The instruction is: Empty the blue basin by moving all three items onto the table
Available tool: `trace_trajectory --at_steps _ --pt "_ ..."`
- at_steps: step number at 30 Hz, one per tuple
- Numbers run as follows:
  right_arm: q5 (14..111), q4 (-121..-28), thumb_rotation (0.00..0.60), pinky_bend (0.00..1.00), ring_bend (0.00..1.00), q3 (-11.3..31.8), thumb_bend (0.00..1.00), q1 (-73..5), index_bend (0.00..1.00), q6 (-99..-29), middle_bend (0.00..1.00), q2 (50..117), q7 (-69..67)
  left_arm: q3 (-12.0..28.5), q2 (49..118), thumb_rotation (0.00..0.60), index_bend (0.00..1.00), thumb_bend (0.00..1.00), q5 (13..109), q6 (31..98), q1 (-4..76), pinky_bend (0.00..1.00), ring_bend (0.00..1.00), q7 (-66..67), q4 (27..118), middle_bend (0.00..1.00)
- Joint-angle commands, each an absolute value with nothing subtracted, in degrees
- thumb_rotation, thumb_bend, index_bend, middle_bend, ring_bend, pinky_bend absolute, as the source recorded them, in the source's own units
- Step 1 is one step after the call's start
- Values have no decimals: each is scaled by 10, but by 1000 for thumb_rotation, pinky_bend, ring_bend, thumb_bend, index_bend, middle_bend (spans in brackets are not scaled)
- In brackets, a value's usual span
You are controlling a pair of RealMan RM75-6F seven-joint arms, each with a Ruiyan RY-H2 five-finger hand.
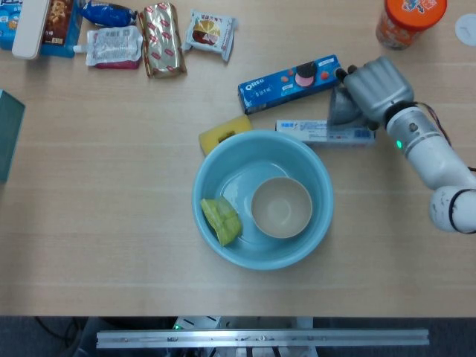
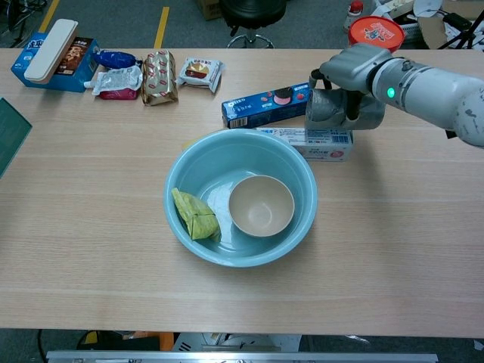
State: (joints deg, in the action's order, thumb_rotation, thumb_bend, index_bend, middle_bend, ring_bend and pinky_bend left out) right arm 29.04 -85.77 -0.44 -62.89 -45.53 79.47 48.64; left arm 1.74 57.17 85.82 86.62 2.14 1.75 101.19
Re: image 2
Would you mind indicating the yellow-green snack packet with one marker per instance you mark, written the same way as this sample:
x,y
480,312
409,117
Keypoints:
x,y
198,221

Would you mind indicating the blue chocolate snack box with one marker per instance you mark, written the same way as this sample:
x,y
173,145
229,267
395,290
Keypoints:
x,y
75,73

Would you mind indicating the orange instant noodle cup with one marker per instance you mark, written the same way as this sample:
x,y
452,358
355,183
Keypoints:
x,y
378,32

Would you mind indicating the light blue plastic basin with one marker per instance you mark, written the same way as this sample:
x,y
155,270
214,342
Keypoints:
x,y
234,159

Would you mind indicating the aluminium frame rail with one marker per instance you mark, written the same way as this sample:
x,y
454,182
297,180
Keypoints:
x,y
242,357

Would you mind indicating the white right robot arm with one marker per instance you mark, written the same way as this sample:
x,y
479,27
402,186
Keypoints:
x,y
427,94

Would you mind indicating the blue snack pouch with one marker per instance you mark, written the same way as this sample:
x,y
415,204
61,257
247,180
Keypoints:
x,y
113,58

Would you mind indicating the white biscuit packet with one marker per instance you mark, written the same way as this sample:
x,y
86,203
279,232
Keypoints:
x,y
198,72

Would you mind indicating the grey garbage bag roll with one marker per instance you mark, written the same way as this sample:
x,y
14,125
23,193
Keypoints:
x,y
329,109

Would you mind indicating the black round stool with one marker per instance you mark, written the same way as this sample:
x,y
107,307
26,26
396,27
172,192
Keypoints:
x,y
249,11

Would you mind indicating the red-capped white bottle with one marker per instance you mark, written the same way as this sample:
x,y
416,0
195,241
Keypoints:
x,y
354,13

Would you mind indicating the cream oblong cutlery case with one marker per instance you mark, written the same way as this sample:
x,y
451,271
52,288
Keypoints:
x,y
49,53

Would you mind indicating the gold wafer packet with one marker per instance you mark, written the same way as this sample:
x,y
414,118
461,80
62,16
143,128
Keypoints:
x,y
159,77

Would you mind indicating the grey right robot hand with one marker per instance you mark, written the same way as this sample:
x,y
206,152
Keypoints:
x,y
353,68

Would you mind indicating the flat brown cardboard piece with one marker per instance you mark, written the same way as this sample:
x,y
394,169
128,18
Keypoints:
x,y
431,32

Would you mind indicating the beige round bowl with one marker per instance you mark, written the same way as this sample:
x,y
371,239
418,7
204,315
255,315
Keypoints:
x,y
261,211

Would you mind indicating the red flat packet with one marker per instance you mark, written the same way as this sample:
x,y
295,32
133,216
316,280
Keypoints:
x,y
117,95

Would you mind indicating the white toothpaste box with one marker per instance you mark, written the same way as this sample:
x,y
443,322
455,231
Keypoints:
x,y
325,147

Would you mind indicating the brown cardboard box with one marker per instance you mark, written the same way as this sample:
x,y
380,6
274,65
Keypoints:
x,y
210,9

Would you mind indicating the blue Oreo cookie box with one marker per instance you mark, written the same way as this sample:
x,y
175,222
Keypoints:
x,y
264,106

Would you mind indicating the green cutting mat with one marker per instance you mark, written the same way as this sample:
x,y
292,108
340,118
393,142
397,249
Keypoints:
x,y
9,132

